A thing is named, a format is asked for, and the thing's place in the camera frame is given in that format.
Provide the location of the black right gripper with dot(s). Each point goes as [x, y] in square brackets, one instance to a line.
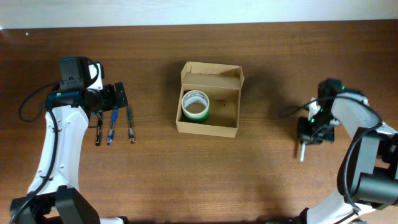
[315, 135]

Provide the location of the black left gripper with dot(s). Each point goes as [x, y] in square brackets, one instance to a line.
[120, 95]

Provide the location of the black pen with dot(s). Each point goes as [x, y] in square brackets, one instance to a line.
[99, 129]

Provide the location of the black white marker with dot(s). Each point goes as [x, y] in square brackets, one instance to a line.
[302, 151]

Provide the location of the beige masking tape roll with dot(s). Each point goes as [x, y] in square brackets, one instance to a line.
[195, 101]

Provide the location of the green tape roll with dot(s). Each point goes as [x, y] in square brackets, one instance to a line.
[196, 117]

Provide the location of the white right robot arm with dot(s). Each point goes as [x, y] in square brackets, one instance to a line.
[367, 177]

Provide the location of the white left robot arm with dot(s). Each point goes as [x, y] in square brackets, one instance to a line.
[54, 195]

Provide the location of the blue pen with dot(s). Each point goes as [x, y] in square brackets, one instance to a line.
[112, 127]

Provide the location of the grey clear pen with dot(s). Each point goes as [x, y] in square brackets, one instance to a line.
[129, 118]

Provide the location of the open cardboard box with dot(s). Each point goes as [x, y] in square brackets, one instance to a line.
[222, 84]

